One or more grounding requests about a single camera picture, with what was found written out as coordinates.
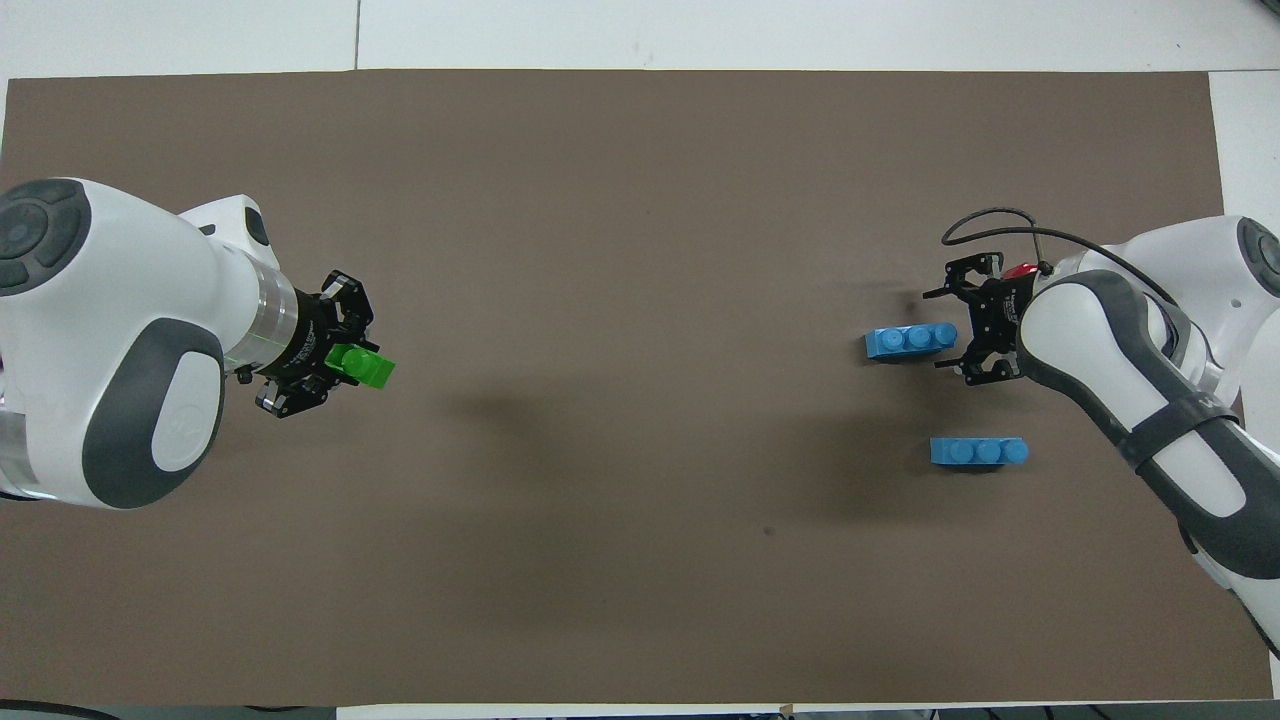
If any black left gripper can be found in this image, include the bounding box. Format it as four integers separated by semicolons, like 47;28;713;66
255;268;377;420

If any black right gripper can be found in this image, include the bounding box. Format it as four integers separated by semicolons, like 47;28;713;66
922;252;1033;389

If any plain green two-stud brick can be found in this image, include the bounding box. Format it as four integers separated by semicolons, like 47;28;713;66
327;343;397;390

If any blue three-stud brick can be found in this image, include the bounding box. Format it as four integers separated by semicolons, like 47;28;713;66
864;322;959;363
930;437;1030;469

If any brown table mat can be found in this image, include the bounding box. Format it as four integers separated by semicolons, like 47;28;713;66
0;68;1274;707

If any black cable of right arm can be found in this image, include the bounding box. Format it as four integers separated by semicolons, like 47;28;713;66
941;207;1183;305

